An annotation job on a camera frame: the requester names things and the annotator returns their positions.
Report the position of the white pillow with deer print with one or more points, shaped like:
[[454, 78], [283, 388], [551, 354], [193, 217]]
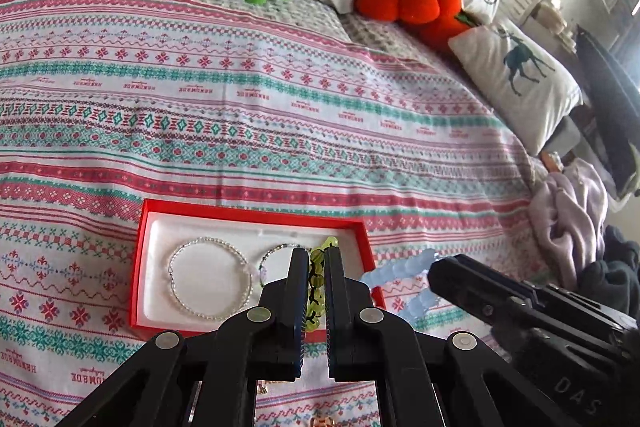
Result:
[[520, 77]]

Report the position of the red jewelry box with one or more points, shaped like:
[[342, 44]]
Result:
[[210, 227]]

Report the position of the orange pumpkin plush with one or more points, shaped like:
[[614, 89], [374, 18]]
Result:
[[405, 2]]

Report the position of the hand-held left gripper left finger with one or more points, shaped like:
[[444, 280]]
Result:
[[302, 332]]

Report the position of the black chair back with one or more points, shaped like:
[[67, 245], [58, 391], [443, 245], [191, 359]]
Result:
[[607, 107]]

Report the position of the lilac crumpled cloth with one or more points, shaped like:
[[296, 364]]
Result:
[[570, 207]]

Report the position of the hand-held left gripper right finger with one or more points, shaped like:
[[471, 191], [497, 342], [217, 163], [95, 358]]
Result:
[[331, 322]]

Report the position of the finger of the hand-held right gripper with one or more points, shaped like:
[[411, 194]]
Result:
[[465, 294], [480, 274]]

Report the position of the small gold jewelry piece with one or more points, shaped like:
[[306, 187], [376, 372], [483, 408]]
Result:
[[262, 388]]

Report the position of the rose gold jewelry piece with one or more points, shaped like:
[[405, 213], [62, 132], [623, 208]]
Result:
[[322, 422]]

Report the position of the patterned striped blanket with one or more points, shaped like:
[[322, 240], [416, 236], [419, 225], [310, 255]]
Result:
[[250, 107]]

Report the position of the grey checked bed sheet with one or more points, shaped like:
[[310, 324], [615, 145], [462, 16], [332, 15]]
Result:
[[320, 12]]

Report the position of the dark clothing pile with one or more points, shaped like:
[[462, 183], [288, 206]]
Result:
[[612, 272]]

